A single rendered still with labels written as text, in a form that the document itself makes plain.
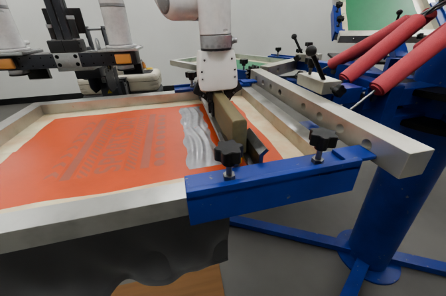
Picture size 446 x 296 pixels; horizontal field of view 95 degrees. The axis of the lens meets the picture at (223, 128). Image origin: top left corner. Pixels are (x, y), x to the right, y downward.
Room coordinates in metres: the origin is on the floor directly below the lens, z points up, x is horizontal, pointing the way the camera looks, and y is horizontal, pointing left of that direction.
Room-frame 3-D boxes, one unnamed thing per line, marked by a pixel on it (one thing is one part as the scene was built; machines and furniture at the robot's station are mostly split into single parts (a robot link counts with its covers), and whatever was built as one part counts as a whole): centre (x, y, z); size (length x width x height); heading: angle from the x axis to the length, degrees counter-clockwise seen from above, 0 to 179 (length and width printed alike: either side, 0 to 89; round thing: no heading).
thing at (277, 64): (1.39, -0.20, 1.05); 1.08 x 0.61 x 0.23; 43
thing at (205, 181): (0.28, -0.09, 0.98); 0.30 x 0.05 x 0.07; 103
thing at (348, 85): (0.62, -0.34, 1.02); 0.17 x 0.06 x 0.05; 103
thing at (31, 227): (0.49, 0.21, 0.97); 0.79 x 0.58 x 0.04; 103
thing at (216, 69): (0.53, 0.01, 1.12); 0.10 x 0.08 x 0.11; 103
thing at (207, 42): (0.54, 0.01, 1.18); 0.09 x 0.07 x 0.03; 103
